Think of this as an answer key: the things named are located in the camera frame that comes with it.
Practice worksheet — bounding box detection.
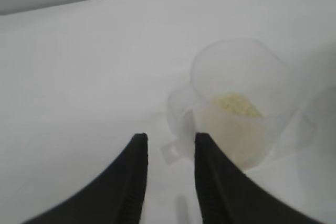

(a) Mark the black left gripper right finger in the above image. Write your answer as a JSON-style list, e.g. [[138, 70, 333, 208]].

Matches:
[[193, 132, 320, 224]]

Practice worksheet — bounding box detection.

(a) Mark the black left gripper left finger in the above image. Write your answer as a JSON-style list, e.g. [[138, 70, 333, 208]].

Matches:
[[22, 132, 149, 224]]

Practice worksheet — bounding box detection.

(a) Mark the translucent plastic measuring cup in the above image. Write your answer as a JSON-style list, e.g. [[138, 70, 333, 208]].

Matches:
[[160, 37, 319, 172]]

